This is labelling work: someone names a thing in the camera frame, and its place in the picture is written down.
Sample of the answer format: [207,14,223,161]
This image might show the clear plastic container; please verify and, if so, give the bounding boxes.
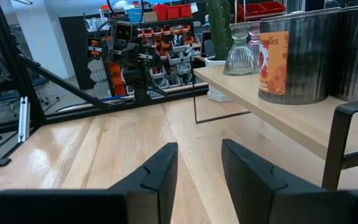
[85,17,109,31]

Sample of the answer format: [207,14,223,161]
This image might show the scented candle tin orange label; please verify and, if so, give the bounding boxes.
[257,7,343,105]

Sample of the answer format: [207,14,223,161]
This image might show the pink glass candlestick holder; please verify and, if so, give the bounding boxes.
[248,20,262,62]

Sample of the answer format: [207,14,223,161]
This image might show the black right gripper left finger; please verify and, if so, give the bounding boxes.
[0,142,179,224]

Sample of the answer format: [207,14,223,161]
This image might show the orange grey parts bin rack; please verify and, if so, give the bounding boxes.
[59,14,213,98]

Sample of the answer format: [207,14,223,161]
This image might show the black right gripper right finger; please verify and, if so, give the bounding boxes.
[221,138,358,224]

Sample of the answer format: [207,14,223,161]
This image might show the wooden shelf black metal frame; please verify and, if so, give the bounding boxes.
[192,63,358,191]

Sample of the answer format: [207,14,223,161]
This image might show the black aluminium rig frame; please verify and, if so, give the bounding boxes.
[0,0,210,139]

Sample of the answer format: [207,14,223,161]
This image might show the silver ribbed candle tin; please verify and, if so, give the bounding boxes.
[329,2,358,103]

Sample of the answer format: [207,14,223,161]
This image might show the blue cardboard box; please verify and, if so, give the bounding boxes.
[125,7,145,24]

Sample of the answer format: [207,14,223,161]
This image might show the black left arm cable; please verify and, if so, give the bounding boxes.
[138,0,145,29]

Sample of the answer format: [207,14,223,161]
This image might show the red storage bins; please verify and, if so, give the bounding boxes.
[237,0,286,22]
[152,3,193,22]

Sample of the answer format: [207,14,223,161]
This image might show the brown cardboard box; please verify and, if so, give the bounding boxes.
[142,11,159,23]

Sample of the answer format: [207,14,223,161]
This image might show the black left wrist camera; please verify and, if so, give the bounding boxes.
[114,20,134,42]

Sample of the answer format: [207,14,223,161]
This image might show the silver metal frame bracket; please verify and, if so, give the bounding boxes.
[17,96,30,144]

